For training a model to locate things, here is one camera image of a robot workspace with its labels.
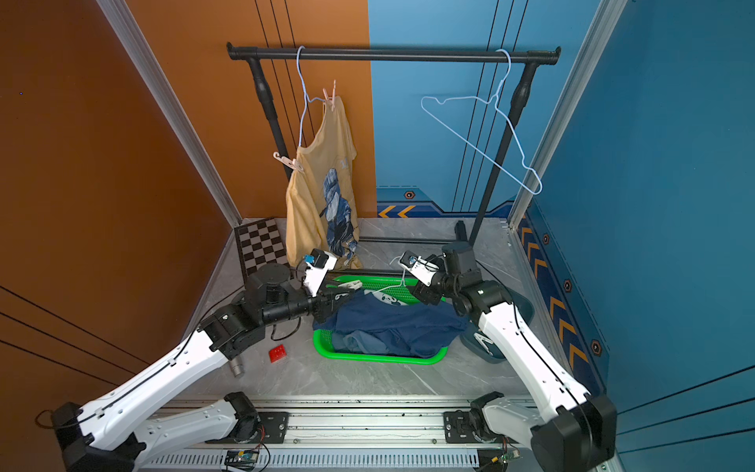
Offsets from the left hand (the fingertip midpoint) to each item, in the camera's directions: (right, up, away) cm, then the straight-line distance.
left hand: (351, 285), depth 67 cm
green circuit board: (-27, -43, +5) cm, 52 cm away
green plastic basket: (+11, -3, +24) cm, 26 cm away
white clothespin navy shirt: (+37, -19, +20) cm, 46 cm away
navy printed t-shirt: (+18, -14, +14) cm, 27 cm away
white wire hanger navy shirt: (+11, -3, +22) cm, 25 cm away
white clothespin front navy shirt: (+1, 0, 0) cm, 1 cm away
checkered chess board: (-39, +10, +42) cm, 58 cm away
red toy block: (-24, -22, +18) cm, 37 cm away
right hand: (+17, +3, +11) cm, 20 cm away
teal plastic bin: (+35, -20, +20) cm, 45 cm away
